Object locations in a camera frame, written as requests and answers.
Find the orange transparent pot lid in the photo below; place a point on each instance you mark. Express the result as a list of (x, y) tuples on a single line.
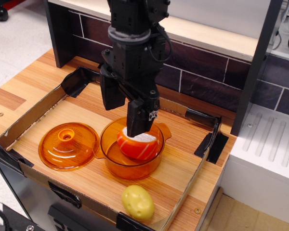
[(68, 146)]

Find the orange salmon sushi toy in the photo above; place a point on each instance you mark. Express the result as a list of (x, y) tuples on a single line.
[(141, 147)]

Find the yellow toy potato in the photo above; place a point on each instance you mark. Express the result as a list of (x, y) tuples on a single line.
[(138, 203)]

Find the cardboard fence with black tape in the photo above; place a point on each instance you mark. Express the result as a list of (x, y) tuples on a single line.
[(33, 102)]

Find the black caster wheel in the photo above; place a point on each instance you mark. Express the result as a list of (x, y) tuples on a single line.
[(3, 11)]

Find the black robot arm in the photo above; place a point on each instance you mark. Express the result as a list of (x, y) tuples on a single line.
[(137, 19)]

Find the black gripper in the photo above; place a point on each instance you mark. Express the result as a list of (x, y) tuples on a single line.
[(129, 73)]

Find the dark grey vertical post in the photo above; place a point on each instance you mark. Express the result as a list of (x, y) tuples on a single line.
[(263, 48)]

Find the black base plate with screw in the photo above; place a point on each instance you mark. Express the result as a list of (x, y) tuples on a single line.
[(13, 221)]

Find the dark left cabinet post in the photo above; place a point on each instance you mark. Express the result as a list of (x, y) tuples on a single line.
[(61, 32)]

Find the white toy sink drainboard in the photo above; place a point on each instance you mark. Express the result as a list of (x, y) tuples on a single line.
[(257, 170)]

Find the orange transparent plastic pot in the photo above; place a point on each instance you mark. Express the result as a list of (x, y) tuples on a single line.
[(123, 166)]

